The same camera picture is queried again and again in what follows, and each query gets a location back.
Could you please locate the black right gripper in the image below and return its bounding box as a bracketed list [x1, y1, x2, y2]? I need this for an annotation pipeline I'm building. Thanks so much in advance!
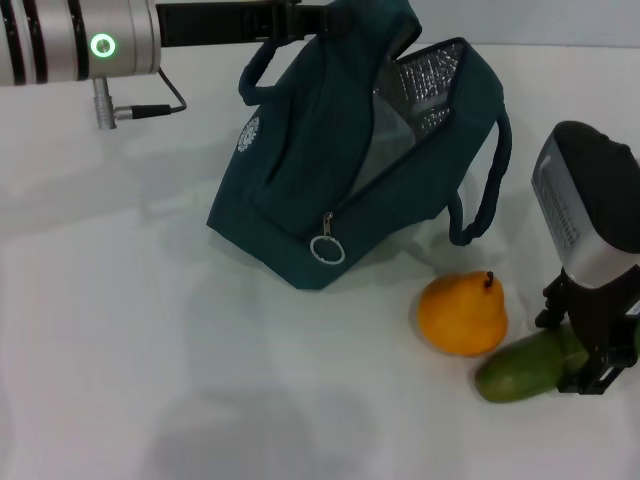
[535, 269, 640, 397]

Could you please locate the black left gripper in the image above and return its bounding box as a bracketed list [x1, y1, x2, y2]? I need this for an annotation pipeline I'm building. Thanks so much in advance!
[155, 0, 354, 50]

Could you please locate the green cucumber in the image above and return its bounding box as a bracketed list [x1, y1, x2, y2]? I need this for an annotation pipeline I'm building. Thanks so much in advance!
[473, 329, 594, 406]

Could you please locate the dark teal insulated lunch bag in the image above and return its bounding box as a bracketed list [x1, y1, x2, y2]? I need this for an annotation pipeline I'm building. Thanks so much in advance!
[207, 0, 514, 292]

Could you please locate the orange yellow pear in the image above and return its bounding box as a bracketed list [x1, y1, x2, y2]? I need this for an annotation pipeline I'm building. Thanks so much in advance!
[417, 270, 509, 358]

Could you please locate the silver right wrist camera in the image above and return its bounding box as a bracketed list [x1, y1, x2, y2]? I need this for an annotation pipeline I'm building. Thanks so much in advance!
[530, 121, 640, 292]

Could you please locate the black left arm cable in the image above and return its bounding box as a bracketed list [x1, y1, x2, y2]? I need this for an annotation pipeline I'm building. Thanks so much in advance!
[114, 69, 189, 120]

